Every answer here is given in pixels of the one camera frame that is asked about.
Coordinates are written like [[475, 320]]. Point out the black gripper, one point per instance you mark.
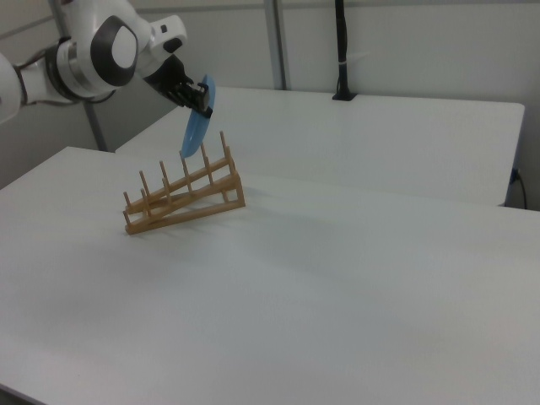
[[169, 76]]

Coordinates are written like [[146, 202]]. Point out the blue plate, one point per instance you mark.
[[196, 128]]

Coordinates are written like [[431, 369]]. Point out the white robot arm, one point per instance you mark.
[[97, 55]]

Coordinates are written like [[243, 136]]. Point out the wooden plate rack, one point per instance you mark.
[[185, 202]]

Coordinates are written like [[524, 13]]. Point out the black pole with clamp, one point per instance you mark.
[[342, 50]]

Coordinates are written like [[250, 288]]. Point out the grey partition post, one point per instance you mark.
[[278, 42]]

